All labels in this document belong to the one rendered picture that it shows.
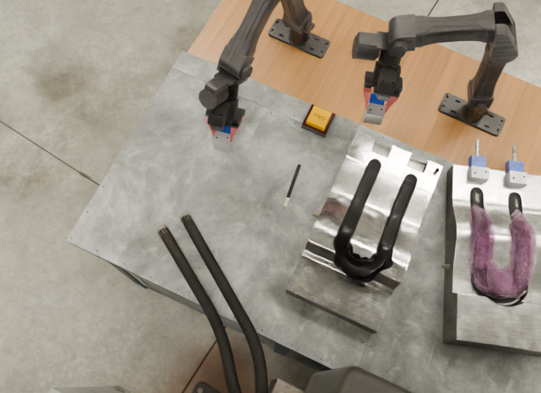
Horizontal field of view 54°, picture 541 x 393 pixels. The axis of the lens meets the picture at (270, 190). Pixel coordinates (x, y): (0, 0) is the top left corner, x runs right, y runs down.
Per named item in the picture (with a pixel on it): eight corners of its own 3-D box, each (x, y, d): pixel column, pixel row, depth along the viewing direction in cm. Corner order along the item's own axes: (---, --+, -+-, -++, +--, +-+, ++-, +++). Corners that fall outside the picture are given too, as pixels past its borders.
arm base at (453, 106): (509, 126, 157) (516, 107, 159) (445, 97, 160) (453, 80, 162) (497, 138, 165) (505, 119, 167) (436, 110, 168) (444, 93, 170)
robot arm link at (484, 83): (466, 110, 158) (493, 44, 128) (465, 91, 161) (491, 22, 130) (488, 110, 157) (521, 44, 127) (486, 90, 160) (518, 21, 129)
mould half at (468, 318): (447, 171, 160) (460, 156, 150) (534, 183, 160) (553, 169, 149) (442, 342, 144) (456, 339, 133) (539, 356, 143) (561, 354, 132)
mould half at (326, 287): (353, 143, 163) (361, 123, 150) (433, 177, 160) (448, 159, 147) (285, 292, 147) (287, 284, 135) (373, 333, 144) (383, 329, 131)
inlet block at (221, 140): (226, 111, 166) (225, 102, 161) (241, 115, 166) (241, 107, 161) (213, 148, 162) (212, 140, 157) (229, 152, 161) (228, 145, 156)
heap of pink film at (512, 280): (464, 203, 151) (475, 194, 144) (528, 212, 150) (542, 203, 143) (463, 295, 142) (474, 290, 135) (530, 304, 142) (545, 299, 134)
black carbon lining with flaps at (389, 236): (368, 159, 154) (374, 145, 145) (420, 181, 152) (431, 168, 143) (320, 266, 143) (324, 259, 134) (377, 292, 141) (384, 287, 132)
